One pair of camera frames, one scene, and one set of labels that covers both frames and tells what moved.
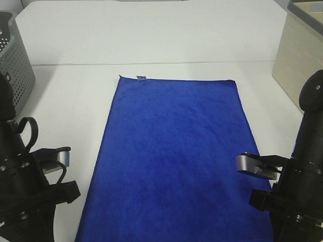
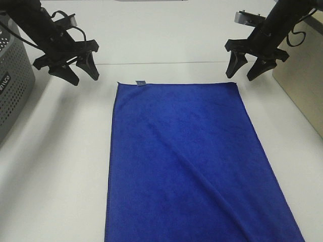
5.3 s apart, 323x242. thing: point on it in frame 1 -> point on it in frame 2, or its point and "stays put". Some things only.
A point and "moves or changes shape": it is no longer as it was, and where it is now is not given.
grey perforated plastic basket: x=15 y=59 stays put
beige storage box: x=300 y=52 stays put
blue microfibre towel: x=165 y=170 moves or changes shape
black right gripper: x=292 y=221 -> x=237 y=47
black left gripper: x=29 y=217 -> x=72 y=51
